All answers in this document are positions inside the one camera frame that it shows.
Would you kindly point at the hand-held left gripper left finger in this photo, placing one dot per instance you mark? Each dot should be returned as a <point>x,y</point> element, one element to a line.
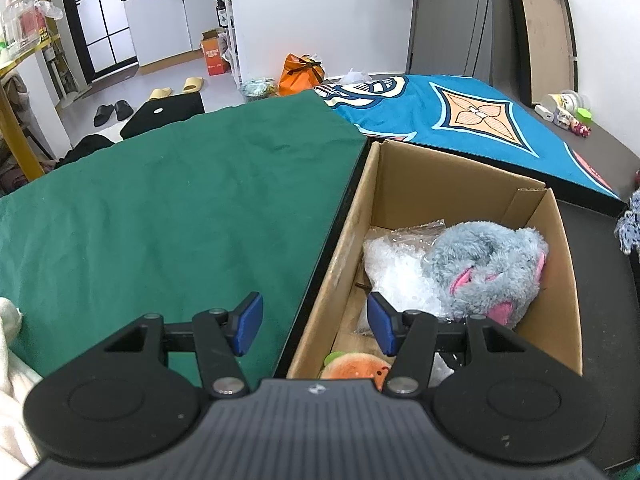
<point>247,322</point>

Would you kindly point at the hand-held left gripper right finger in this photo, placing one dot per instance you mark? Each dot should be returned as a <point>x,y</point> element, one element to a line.
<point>382,322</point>

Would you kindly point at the plush toy with green edge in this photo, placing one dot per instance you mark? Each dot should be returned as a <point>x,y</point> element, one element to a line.
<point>355,367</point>

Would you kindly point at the grey pink plush mouse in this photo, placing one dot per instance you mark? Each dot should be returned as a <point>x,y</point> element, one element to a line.
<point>480,255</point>

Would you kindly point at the clear plastic bag white filling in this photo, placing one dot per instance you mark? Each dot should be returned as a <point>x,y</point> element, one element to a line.
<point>395,270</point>

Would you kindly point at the green cloth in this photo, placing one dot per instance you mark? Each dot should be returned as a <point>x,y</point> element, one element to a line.
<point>175,210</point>

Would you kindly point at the blue patterned blanket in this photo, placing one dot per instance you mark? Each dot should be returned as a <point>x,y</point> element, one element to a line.
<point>425,110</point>

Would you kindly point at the green plastic bag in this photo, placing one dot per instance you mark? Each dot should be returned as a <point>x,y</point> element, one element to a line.
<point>257,90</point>

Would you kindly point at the black cloth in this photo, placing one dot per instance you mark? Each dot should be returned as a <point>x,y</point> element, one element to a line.
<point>85,150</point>

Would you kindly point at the white fluffy blanket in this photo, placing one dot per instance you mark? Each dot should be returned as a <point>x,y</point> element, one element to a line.
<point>12,385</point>

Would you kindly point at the yellow slipper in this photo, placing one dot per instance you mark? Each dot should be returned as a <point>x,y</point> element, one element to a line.
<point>160,94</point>
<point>193,84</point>

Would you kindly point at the black slipper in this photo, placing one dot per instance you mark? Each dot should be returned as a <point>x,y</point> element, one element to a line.
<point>124,110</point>
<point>104,115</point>

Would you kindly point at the crumpled clear plastic bag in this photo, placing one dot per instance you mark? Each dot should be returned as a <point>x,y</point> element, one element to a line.
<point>356,77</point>

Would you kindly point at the orange gift bag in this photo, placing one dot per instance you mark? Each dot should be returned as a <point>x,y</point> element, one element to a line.
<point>300,77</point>

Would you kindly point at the white charger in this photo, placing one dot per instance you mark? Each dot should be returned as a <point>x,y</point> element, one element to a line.
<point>544,111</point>

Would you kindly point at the orange cardboard box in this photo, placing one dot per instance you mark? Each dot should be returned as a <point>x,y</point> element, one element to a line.
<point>215,55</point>

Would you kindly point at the small white box toy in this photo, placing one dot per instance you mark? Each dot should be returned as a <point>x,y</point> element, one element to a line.
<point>563,119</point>

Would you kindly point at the small red pink toy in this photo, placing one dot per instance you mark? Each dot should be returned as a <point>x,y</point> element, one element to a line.
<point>580,127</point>

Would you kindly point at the white kitchen cabinet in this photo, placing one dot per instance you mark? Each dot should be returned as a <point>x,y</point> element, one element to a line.
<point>170,20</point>

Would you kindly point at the black-framed sliding door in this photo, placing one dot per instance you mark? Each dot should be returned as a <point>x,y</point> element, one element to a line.
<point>105,10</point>

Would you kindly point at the clear plastic storage box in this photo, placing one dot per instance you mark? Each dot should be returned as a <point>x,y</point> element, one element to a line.
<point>27,20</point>

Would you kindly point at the yellow frame table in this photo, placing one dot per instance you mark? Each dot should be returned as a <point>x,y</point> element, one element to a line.
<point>15,120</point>

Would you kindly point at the brown board with black frame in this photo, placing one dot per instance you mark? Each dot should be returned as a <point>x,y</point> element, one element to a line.
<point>545,35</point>

